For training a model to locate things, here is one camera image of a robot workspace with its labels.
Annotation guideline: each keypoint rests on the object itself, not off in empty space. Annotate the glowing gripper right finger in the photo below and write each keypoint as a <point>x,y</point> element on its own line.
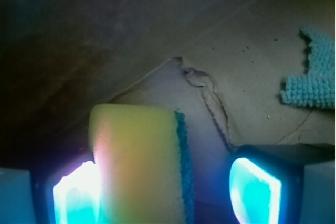
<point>283,183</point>

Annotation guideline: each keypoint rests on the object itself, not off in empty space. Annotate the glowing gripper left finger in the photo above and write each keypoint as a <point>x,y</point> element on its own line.
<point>66,188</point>

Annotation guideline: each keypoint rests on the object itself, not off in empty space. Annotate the yellow green sponge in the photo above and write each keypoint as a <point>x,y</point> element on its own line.
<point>144,161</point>

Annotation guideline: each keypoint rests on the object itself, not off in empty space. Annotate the light blue terry cloth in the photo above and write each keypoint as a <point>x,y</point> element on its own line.
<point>315,88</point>

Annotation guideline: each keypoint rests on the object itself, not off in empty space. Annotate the brown paper bag tray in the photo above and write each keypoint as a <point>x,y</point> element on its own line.
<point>223,63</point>

